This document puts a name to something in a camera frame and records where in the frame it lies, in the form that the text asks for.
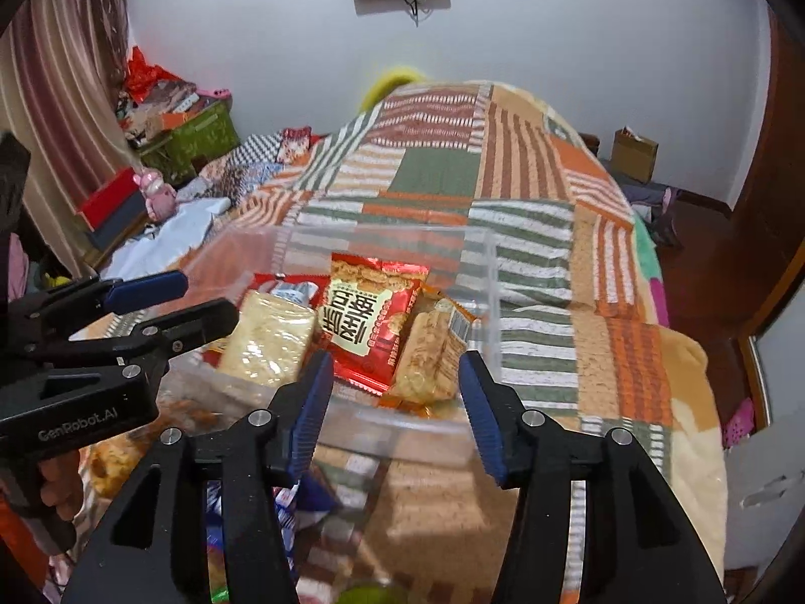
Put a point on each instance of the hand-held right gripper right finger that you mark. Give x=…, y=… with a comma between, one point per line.
x=484, y=418

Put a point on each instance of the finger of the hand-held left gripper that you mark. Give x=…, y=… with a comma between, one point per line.
x=148, y=289
x=188, y=327

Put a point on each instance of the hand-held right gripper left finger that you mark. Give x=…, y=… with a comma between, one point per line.
x=308, y=418

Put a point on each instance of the clear plastic container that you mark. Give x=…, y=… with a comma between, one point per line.
x=377, y=418

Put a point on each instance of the pale cracker packet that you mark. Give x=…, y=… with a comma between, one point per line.
x=270, y=336

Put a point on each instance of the orange-edged cracker packet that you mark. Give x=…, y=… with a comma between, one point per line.
x=434, y=352

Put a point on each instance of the red snack packet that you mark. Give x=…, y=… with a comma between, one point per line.
x=368, y=321

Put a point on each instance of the person's left hand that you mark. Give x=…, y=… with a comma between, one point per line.
x=60, y=484

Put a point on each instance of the light blue cloth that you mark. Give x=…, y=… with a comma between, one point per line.
x=170, y=233

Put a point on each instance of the orange snack packet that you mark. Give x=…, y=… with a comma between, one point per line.
x=116, y=459

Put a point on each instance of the dark grey box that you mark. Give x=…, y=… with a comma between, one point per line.
x=119, y=226

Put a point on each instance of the pink toy figure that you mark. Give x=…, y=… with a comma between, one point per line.
x=157, y=198

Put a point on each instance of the red flat box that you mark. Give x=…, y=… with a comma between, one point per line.
x=110, y=198

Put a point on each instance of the white blue snack packet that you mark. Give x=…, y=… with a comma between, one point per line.
x=292, y=292

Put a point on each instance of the green storage crate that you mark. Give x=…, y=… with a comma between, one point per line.
x=201, y=135

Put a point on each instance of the checkered grey cloth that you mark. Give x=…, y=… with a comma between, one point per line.
x=258, y=154

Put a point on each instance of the pile of clothes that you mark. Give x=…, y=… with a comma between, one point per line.
x=160, y=104

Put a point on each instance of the green round object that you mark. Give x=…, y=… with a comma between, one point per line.
x=374, y=594

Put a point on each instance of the red plastic bag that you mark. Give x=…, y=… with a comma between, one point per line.
x=141, y=72

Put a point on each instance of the striped brown curtain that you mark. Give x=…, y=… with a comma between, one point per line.
x=56, y=88

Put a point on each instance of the striped patchwork blanket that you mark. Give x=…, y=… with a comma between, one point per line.
x=534, y=201

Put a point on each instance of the pink slipper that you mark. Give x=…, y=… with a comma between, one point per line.
x=739, y=425

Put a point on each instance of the dark clothes heap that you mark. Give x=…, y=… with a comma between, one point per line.
x=654, y=207

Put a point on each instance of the brown cardboard box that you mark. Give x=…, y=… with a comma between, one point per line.
x=635, y=154

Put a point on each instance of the yellow-green plush object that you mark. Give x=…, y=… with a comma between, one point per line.
x=383, y=85

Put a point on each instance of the brown wooden door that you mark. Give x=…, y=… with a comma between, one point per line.
x=780, y=170

